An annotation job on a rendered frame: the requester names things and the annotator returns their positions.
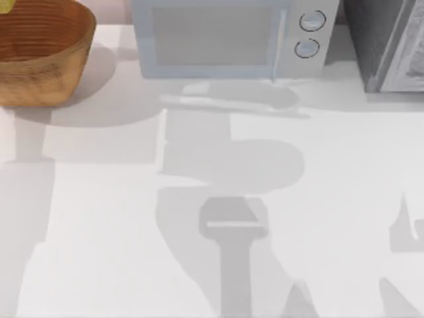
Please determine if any microwave oven door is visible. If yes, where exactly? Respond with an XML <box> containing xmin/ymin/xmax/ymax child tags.
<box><xmin>131</xmin><ymin>0</ymin><xmax>288</xmax><ymax>81</ymax></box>

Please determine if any pale microwave oven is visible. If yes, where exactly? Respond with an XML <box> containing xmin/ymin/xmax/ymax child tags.
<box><xmin>129</xmin><ymin>0</ymin><xmax>341</xmax><ymax>81</ymax></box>

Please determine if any round microwave knob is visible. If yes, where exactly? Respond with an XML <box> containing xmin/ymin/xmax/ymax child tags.
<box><xmin>299</xmin><ymin>9</ymin><xmax>327</xmax><ymax>32</ymax></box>
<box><xmin>293</xmin><ymin>37</ymin><xmax>321</xmax><ymax>60</ymax></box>

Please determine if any wooden bowl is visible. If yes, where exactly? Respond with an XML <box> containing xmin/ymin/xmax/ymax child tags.
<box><xmin>0</xmin><ymin>0</ymin><xmax>97</xmax><ymax>107</ymax></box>

